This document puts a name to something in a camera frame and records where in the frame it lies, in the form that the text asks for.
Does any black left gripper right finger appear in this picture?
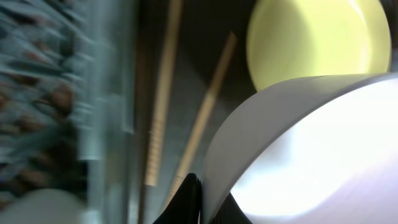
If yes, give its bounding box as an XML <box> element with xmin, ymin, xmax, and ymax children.
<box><xmin>211</xmin><ymin>193</ymin><xmax>252</xmax><ymax>224</ymax></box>

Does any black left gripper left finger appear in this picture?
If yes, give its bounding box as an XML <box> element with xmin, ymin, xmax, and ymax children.
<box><xmin>154</xmin><ymin>173</ymin><xmax>202</xmax><ymax>224</ymax></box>

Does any pink bowl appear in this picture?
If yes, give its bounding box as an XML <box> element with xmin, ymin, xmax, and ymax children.
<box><xmin>201</xmin><ymin>73</ymin><xmax>397</xmax><ymax>223</ymax></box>

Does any white cup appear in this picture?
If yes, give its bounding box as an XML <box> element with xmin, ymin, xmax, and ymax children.
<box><xmin>1</xmin><ymin>189</ymin><xmax>86</xmax><ymax>224</ymax></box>

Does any yellow plate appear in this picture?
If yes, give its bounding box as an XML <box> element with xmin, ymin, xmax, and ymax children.
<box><xmin>246</xmin><ymin>0</ymin><xmax>392</xmax><ymax>91</ymax></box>

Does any right wooden chopstick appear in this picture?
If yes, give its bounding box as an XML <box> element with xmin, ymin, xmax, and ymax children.
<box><xmin>162</xmin><ymin>31</ymin><xmax>237</xmax><ymax>211</ymax></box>

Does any wooden chopstick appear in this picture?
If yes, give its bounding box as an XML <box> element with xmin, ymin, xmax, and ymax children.
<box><xmin>144</xmin><ymin>0</ymin><xmax>183</xmax><ymax>187</ymax></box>
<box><xmin>162</xmin><ymin>31</ymin><xmax>237</xmax><ymax>211</ymax></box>

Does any grey plastic dish rack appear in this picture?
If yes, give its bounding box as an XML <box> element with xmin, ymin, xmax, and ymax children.
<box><xmin>1</xmin><ymin>0</ymin><xmax>136</xmax><ymax>223</ymax></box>

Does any dark brown serving tray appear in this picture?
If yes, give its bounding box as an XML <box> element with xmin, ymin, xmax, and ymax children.
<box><xmin>124</xmin><ymin>0</ymin><xmax>398</xmax><ymax>224</ymax></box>

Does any left wooden chopstick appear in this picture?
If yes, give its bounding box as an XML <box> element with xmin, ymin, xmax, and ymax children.
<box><xmin>144</xmin><ymin>0</ymin><xmax>183</xmax><ymax>187</ymax></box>

